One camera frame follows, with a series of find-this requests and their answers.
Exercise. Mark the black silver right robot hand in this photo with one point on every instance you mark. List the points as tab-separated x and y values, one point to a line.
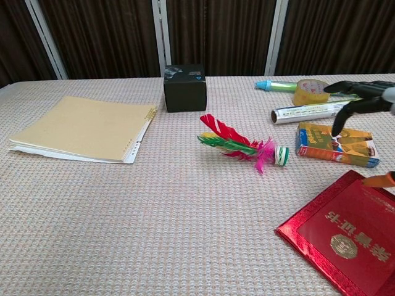
370	103

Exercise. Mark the colourful feather shuttlecock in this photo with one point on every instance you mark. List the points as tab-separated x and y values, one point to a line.
237	143

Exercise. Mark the clear packing tape roll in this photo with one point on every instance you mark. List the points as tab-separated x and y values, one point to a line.
308	97

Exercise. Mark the orange tool tip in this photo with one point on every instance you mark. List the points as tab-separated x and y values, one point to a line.
378	180

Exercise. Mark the blue green toy pump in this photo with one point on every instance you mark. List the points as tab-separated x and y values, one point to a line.
277	85

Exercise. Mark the red certificate booklet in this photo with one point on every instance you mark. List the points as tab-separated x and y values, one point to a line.
348	234

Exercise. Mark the black cardboard box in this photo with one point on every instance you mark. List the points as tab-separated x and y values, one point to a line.
185	95

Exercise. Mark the beige woven tablecloth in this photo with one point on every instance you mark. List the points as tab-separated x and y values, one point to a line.
154	216

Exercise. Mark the dark pleated curtain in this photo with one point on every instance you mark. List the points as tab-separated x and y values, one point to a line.
105	37

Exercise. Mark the kraft paper notebook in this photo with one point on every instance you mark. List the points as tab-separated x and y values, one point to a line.
83	126

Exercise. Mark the white metal frame post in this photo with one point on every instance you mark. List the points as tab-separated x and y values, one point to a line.
276	40
46	40
161	37

